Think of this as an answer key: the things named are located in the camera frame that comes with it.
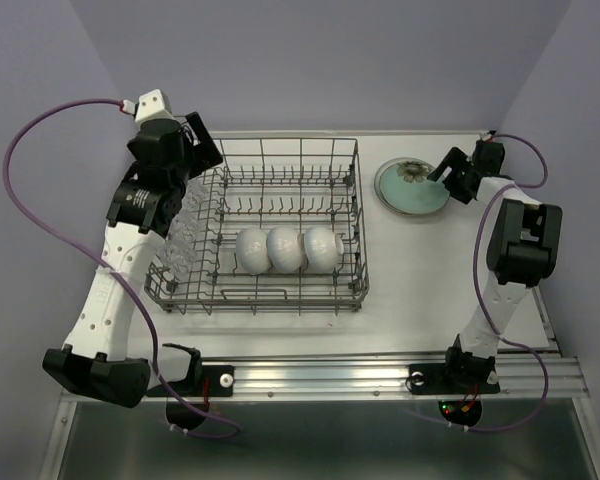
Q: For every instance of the light green flower plate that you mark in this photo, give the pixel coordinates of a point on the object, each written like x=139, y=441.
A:
x=403, y=186

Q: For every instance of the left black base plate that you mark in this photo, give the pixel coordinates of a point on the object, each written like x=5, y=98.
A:
x=208, y=381

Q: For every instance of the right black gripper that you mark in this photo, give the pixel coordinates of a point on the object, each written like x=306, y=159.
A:
x=453, y=159

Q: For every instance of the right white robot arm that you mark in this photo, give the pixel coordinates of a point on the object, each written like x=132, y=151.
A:
x=521, y=252

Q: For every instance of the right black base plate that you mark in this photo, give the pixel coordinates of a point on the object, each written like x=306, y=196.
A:
x=438, y=379

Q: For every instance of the clear glass cup middle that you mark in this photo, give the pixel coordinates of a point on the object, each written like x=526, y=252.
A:
x=185, y=227

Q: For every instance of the grey wire dish rack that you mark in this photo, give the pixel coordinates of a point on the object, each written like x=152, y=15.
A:
x=265, y=183

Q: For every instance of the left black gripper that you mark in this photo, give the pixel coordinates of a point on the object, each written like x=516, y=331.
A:
x=205, y=155

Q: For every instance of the white ribbed bowl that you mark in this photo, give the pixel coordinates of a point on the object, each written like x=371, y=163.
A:
x=251, y=251
x=285, y=249
x=323, y=248

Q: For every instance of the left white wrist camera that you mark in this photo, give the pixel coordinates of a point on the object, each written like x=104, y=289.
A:
x=149, y=106

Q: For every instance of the clear glass cup front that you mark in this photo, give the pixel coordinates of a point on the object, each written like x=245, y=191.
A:
x=178, y=257

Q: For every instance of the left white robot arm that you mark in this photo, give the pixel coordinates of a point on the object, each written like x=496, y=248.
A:
x=93, y=360

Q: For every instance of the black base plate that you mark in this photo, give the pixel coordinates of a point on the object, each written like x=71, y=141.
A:
x=208, y=381
x=438, y=379

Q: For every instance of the aluminium mounting rail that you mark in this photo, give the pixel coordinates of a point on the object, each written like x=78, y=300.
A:
x=383, y=378

